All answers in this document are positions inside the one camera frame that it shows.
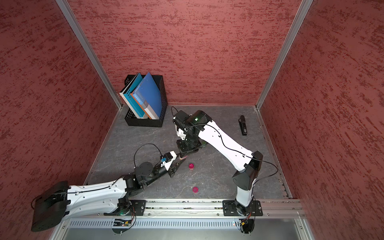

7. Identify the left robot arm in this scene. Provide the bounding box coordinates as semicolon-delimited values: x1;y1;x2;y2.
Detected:
31;151;186;232

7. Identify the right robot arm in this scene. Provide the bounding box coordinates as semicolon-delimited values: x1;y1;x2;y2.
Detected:
173;110;264;217

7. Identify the black stapler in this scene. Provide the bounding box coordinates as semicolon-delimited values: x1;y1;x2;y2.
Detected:
239;115;248;136

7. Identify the black mesh file holder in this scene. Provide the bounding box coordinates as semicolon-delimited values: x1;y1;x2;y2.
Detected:
120;73;168;128

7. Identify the blue book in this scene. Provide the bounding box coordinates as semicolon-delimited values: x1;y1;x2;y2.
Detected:
133;72;162;120

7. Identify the orange spine book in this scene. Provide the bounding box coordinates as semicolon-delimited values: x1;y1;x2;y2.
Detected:
129;94;149;119

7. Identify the teal book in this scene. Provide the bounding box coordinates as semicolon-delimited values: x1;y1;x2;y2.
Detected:
120;73;147;119

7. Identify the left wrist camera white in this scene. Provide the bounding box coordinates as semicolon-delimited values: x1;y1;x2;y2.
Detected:
161;151;177;171

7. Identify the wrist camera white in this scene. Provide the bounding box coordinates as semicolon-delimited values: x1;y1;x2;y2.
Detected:
175;126;186;141
161;151;177;171

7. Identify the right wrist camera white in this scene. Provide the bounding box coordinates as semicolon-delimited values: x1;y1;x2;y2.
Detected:
175;126;186;141

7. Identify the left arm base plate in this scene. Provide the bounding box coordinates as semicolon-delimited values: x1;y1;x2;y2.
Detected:
118;200;147;217

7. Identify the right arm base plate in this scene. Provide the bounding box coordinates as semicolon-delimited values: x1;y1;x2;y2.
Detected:
222;200;263;217

